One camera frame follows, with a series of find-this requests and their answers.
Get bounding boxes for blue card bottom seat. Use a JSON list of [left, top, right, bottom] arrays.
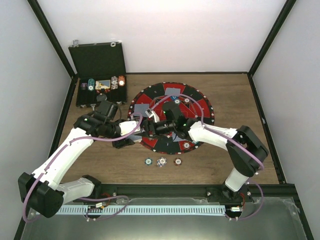
[[172, 132, 184, 142]]

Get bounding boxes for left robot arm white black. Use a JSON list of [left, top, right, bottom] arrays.
[[18, 115, 142, 223]]

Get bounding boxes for light blue slotted cable duct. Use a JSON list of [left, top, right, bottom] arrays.
[[56, 205, 226, 216]]

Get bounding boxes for round red black poker mat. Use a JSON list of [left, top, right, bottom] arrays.
[[127, 82, 215, 155]]

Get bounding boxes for blue white chips in case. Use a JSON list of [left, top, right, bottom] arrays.
[[110, 76, 119, 90]]

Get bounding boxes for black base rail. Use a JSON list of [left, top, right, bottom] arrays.
[[89, 183, 298, 204]]

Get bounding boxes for metal sheet front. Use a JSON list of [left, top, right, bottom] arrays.
[[21, 197, 308, 240]]

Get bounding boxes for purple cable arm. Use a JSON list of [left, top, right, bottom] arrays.
[[22, 112, 144, 223], [148, 94, 265, 221]]

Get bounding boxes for black aluminium frame post right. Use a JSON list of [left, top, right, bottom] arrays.
[[248, 0, 297, 77]]

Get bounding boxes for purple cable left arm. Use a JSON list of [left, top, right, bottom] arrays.
[[22, 112, 144, 223]]

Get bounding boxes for purple chip stack in case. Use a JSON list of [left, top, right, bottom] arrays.
[[80, 83, 87, 90]]

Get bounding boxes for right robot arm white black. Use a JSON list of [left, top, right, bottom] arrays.
[[141, 118, 269, 202]]

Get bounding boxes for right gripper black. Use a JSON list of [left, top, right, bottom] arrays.
[[139, 120, 176, 140]]

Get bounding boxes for green chip stack in case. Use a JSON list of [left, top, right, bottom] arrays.
[[87, 78, 95, 91]]

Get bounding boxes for orange chips in case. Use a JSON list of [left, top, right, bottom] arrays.
[[118, 75, 126, 87]]

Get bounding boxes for black aluminium frame post left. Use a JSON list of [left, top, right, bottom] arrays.
[[27, 0, 76, 78]]

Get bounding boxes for black aluminium frame post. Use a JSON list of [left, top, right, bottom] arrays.
[[248, 0, 297, 77], [27, 0, 76, 78]]

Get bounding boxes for black poker case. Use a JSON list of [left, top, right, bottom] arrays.
[[68, 41, 128, 108]]

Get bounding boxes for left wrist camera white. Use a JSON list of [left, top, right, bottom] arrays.
[[118, 120, 141, 136]]

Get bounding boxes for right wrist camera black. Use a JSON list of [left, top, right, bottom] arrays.
[[162, 101, 185, 122]]

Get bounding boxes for brown poker chip stack table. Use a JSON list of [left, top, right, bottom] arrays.
[[173, 158, 182, 166]]

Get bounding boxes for blue card seat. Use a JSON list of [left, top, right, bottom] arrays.
[[164, 87, 181, 96], [134, 103, 150, 117], [172, 132, 184, 142]]

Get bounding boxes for clear dealer button in case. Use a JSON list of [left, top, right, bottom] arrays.
[[96, 93, 108, 102]]

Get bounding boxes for green poker chip stack table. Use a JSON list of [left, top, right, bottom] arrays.
[[144, 158, 153, 166]]

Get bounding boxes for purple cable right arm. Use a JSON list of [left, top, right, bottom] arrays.
[[148, 94, 265, 221]]

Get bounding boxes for card deck in case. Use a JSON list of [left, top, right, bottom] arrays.
[[95, 79, 111, 90]]

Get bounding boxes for blue card top seat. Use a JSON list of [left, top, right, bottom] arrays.
[[164, 87, 181, 96]]

